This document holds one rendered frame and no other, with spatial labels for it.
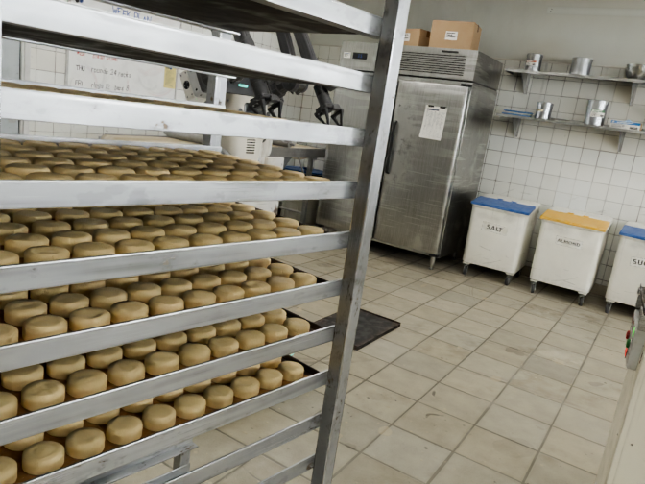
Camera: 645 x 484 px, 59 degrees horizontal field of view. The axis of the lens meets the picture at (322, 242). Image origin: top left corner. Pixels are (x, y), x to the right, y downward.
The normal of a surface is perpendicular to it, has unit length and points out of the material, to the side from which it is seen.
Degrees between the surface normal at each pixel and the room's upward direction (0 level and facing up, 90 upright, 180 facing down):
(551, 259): 93
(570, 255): 92
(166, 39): 90
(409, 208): 90
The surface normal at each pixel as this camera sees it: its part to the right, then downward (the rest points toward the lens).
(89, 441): 0.14, -0.96
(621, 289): -0.58, 0.14
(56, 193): 0.73, 0.25
